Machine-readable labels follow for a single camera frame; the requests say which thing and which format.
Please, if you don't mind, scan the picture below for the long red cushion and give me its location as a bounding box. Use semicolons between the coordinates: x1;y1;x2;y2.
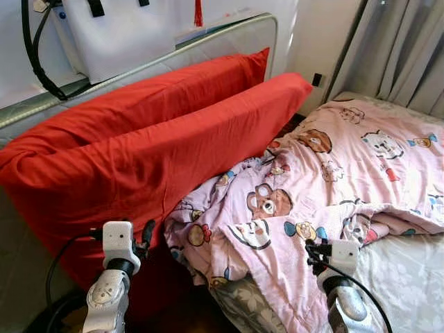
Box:
0;72;313;320
0;47;270;160

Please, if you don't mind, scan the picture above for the pink cartoon bear blanket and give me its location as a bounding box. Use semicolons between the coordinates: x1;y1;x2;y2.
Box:
164;97;444;333

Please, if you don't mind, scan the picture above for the bed with grey floral sheet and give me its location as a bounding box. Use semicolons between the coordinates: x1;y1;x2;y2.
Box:
208;90;444;333

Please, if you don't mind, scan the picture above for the black round waste bin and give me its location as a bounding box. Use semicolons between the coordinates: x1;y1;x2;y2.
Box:
24;291;91;333

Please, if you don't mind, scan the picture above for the white fabric bag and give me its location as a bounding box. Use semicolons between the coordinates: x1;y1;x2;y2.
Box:
52;0;202;84

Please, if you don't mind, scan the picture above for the grey curtain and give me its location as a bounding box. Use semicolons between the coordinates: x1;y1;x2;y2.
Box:
326;0;444;119

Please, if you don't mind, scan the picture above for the red hanging tassel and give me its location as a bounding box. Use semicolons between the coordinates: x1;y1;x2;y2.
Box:
193;0;204;27

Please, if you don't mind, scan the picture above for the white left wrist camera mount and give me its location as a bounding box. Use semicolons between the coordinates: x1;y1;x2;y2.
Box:
102;221;134;263

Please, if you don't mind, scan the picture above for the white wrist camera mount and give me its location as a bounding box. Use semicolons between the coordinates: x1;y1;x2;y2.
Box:
330;239;360;278
102;221;134;263

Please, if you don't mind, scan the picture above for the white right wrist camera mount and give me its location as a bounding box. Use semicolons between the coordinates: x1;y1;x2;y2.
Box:
330;239;360;278

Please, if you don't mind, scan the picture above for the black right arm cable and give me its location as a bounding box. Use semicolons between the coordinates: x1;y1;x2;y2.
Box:
309;260;393;333

